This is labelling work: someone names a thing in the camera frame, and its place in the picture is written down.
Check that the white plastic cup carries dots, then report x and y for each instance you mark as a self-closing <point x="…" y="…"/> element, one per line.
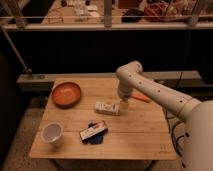
<point x="52" y="133"/>

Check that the orange carrot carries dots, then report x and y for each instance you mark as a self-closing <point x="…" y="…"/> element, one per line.
<point x="141" y="98"/>

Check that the white rectangular box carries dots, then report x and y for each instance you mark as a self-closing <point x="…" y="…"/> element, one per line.
<point x="93" y="130"/>

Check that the diagonal metal rod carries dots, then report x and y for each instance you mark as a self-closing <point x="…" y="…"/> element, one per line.
<point x="26" y="69"/>

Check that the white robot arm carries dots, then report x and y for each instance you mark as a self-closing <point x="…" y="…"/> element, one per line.
<point x="197" y="115"/>

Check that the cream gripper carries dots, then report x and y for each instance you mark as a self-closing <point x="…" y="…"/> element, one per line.
<point x="123" y="107"/>

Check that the wooden table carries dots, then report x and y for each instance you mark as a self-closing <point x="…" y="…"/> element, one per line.
<point x="140" y="134"/>

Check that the dark blue pouch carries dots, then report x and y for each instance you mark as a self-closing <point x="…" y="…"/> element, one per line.
<point x="96" y="139"/>

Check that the grey metal railing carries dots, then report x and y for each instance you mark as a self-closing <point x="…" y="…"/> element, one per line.
<point x="92" y="15"/>

